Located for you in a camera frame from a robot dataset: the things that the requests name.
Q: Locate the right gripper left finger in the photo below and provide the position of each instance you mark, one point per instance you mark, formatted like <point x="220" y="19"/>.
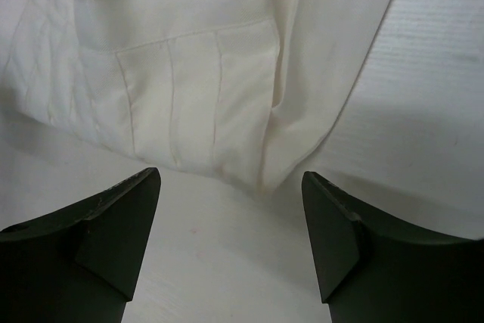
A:
<point x="80" y="263"/>

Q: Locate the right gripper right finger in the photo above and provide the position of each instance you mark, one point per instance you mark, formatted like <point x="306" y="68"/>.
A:
<point x="374" y="267"/>

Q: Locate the white skirt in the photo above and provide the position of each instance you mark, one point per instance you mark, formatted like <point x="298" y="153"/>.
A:
<point x="238" y="90"/>

